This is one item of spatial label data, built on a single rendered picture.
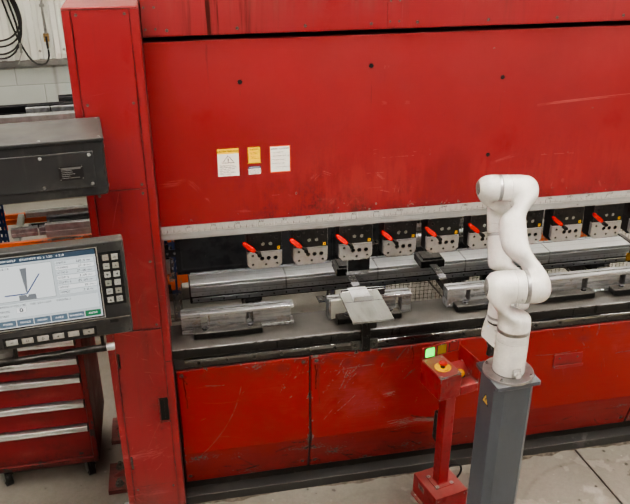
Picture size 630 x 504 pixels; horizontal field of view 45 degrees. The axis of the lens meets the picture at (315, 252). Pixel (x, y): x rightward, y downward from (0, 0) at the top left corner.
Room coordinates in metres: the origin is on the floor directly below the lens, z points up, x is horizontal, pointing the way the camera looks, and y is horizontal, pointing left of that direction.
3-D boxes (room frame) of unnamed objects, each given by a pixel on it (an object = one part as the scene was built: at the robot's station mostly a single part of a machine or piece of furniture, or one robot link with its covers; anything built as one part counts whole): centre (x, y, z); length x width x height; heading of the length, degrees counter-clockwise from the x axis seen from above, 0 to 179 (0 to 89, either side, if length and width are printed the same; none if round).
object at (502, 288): (2.41, -0.70, 1.30); 0.19 x 0.12 x 0.24; 91
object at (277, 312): (2.95, 0.35, 0.92); 0.50 x 0.06 x 0.10; 101
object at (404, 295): (3.07, -0.25, 0.92); 0.39 x 0.06 x 0.10; 101
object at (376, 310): (2.91, -0.22, 1.00); 0.26 x 0.18 x 0.01; 11
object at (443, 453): (2.79, -0.59, 0.39); 0.05 x 0.05 x 0.54; 25
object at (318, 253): (3.01, 0.03, 1.26); 0.15 x 0.09 x 0.17; 101
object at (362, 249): (3.05, -0.17, 1.26); 0.15 x 0.09 x 0.17; 101
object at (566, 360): (3.10, -1.23, 0.59); 0.15 x 0.02 x 0.07; 101
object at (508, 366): (2.41, -0.73, 1.09); 0.19 x 0.19 x 0.18
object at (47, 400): (3.10, 1.35, 0.50); 0.50 x 0.50 x 1.00; 11
